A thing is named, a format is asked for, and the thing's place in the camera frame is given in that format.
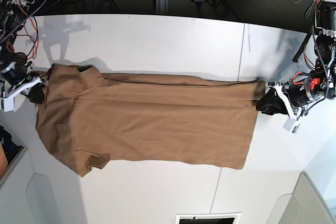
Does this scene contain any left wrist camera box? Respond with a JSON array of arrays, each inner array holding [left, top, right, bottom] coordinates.
[[283, 118, 301, 135]]

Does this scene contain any grey bin right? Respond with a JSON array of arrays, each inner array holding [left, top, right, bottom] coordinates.
[[267, 172, 335, 224]]

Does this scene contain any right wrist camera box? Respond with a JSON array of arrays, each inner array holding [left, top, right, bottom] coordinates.
[[1, 98, 15, 112]]

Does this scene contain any brown t-shirt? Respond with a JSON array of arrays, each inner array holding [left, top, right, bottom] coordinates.
[[36, 65, 266, 176]]

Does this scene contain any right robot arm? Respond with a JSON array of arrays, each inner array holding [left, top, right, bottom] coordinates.
[[1, 0, 46, 111]]

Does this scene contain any aluminium table leg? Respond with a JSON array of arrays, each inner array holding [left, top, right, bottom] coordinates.
[[155, 0, 168, 15]]

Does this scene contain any grey bin left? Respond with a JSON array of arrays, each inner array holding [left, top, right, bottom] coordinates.
[[1, 148, 62, 223]]

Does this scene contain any white framed floor vent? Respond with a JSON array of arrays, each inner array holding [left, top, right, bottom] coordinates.
[[175, 213, 242, 224]]

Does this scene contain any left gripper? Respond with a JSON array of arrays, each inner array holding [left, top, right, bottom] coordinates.
[[256, 73, 333, 120]]

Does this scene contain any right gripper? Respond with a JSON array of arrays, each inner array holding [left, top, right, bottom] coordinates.
[[1, 62, 47, 104]]

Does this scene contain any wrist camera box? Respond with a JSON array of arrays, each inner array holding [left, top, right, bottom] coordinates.
[[283, 118, 301, 135], [1, 98, 15, 112]]

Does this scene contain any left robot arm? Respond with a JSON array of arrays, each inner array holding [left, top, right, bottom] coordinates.
[[256, 0, 335, 121]]

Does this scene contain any grey bin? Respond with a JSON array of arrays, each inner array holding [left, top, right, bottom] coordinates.
[[267, 172, 335, 224], [1, 148, 62, 223]]

